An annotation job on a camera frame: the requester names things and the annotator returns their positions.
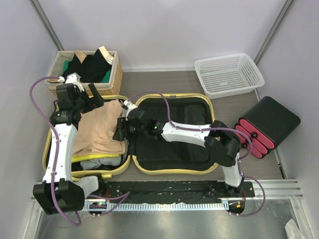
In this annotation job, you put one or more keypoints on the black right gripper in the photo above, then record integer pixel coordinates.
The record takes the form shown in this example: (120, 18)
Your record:
(121, 135)

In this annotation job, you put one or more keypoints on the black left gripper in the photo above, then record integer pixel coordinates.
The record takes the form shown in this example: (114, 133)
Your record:
(97, 100)

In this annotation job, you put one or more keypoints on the beige garment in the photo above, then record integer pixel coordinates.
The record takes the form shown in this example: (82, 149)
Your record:
(96, 130)

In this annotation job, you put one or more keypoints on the yellow hard-shell suitcase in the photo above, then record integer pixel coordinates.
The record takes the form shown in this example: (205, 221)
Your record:
(153, 156)

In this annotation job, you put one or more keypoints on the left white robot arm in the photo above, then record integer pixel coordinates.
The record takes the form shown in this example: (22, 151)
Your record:
(58, 192)

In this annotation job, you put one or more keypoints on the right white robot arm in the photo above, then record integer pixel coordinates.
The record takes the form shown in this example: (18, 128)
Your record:
(221, 143)

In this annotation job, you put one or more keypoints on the woven wicker basket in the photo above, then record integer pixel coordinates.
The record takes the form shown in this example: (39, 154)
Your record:
(111, 88)

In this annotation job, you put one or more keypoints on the black clothing in basket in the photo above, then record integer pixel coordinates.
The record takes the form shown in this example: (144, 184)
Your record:
(88, 66)

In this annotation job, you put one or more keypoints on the beige item with white tag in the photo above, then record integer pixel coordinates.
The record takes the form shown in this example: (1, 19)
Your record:
(106, 55)

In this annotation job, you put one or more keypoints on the green cloth in basket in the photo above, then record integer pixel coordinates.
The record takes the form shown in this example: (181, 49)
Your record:
(105, 79)

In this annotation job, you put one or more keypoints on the beige shoe insole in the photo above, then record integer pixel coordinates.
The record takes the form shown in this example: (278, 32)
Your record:
(53, 80)

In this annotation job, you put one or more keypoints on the white plastic mesh basket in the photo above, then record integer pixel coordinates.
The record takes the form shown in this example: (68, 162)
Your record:
(228, 75)

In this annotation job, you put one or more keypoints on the black and pink drawer box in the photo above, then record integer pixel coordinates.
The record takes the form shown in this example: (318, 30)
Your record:
(267, 124)

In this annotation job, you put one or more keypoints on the crumpled white plastic bag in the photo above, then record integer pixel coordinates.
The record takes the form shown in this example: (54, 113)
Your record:
(292, 230)

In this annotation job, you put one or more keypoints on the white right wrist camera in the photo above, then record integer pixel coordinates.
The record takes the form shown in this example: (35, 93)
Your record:
(128, 106)

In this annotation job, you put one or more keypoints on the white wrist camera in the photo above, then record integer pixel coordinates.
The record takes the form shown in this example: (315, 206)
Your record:
(128, 106)
(72, 79)

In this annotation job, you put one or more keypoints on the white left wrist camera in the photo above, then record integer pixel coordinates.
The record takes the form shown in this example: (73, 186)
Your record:
(72, 79)

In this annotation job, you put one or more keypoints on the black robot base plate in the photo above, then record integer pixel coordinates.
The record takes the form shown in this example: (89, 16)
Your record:
(169, 192)

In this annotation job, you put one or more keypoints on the white slotted cable duct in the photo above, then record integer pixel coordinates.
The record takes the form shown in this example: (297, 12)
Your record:
(124, 207)

